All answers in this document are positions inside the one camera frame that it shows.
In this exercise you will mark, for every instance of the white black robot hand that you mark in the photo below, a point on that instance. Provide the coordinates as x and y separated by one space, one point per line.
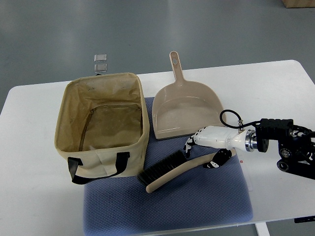
226 140

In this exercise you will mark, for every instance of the pink hand broom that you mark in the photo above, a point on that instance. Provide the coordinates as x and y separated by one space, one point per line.
176 164

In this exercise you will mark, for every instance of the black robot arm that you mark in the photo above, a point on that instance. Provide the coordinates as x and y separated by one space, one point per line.
295 145

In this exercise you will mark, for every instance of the yellow canvas bag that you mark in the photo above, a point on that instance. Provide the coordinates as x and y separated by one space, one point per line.
103 127

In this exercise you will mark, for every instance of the pink dustpan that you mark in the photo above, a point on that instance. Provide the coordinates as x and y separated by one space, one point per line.
183 107

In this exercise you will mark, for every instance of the blue quilted mat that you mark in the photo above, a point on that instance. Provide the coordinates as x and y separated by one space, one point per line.
197 198

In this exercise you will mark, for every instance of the white table leg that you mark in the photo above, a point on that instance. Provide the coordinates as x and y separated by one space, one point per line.
262 229

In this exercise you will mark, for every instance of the black table control panel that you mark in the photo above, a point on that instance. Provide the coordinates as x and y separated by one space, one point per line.
304 219

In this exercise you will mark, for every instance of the upper clear floor plate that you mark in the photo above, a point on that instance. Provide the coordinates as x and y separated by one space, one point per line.
100 57

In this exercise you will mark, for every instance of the cardboard box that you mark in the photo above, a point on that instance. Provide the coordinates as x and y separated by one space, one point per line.
299 3

